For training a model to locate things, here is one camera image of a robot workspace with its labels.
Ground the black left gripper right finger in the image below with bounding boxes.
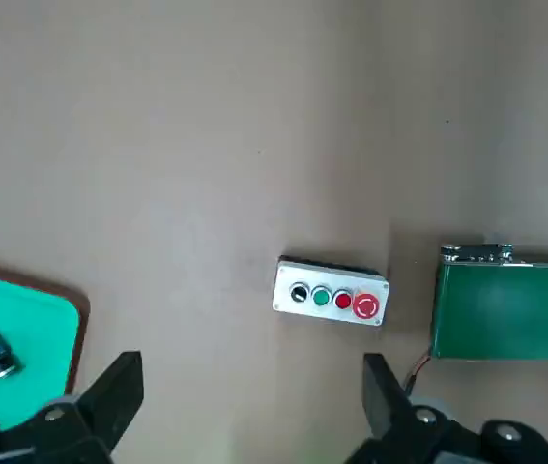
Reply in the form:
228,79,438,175
345,352,548,464

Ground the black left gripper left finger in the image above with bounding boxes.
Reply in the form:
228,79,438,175
0,350,145,464

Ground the grey push-button control box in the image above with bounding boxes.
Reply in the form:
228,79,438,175
272,255,390,330

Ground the green belt conveyor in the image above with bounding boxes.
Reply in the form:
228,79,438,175
430,244,548,363

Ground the green plastic tray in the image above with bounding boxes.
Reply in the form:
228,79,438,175
0,270,92,431

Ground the red and black conveyor wire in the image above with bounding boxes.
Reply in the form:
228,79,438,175
401,355,434,392

